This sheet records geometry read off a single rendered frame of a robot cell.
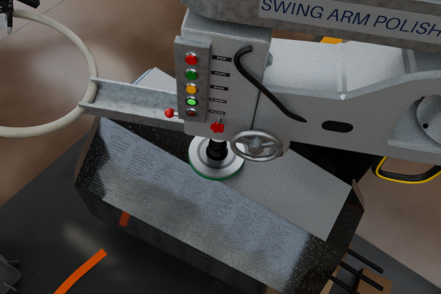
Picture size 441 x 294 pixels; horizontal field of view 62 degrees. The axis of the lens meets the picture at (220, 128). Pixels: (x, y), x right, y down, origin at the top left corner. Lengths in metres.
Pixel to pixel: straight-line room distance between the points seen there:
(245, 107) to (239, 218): 0.56
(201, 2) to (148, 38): 2.40
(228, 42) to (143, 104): 0.54
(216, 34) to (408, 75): 0.44
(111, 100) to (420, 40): 0.93
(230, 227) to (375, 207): 1.30
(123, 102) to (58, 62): 1.86
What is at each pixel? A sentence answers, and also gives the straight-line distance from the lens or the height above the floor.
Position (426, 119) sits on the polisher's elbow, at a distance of 1.17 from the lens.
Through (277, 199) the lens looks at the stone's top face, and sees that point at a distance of 1.40.
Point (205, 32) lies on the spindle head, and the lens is 0.82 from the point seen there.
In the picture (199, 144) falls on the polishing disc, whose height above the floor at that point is 0.90.
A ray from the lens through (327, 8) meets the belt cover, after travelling 0.76.
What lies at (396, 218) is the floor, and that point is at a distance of 2.56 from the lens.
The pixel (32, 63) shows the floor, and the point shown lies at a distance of 3.17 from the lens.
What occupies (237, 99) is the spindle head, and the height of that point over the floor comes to 1.36.
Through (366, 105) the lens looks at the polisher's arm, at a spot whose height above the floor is 1.40.
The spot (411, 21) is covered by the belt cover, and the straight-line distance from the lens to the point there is 0.80.
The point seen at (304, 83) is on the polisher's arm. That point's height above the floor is 1.41.
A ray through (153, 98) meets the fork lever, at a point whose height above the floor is 1.10.
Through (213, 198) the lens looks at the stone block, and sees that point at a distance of 1.43.
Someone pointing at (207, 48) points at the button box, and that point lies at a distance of 0.83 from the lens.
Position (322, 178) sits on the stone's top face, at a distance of 1.49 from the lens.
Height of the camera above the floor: 2.10
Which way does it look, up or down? 55 degrees down
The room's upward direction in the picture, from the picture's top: 6 degrees clockwise
